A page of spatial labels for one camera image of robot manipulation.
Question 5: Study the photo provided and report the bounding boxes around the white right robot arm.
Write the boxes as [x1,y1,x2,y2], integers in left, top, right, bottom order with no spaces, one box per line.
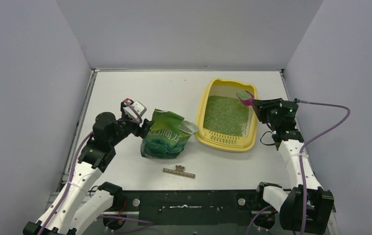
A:
[252,98,334,235]

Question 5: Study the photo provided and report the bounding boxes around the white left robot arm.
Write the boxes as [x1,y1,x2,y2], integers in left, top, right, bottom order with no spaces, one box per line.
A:
[23,112,154,235]

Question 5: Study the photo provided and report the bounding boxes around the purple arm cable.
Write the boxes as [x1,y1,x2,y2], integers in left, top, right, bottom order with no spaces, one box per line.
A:
[37,98,154,235]
[246,98,351,235]

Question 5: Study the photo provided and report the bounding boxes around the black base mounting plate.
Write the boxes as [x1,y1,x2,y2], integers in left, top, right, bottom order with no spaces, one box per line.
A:
[106,189,267,226]

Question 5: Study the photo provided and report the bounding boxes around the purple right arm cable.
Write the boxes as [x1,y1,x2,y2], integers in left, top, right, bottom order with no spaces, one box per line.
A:
[246,98,351,235]

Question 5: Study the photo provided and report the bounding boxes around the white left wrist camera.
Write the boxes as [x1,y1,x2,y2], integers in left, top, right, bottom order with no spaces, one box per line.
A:
[122,98,147,124]

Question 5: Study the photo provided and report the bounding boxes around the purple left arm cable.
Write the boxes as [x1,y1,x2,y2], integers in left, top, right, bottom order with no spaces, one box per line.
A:
[37,98,154,235]

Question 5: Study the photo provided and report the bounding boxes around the magenta plastic scoop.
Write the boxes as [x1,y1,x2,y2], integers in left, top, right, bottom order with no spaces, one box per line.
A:
[236,90,254,106]

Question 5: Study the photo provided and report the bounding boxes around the yellow litter box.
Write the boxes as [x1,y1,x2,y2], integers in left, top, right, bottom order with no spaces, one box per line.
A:
[195,78,258,152]

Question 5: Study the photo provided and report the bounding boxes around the green litter granules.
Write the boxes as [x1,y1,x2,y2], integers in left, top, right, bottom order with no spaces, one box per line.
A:
[203,95,249,137]

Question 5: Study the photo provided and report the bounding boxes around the green cat litter bag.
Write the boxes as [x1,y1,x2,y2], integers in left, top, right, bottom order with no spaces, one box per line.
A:
[140,109,199,160]

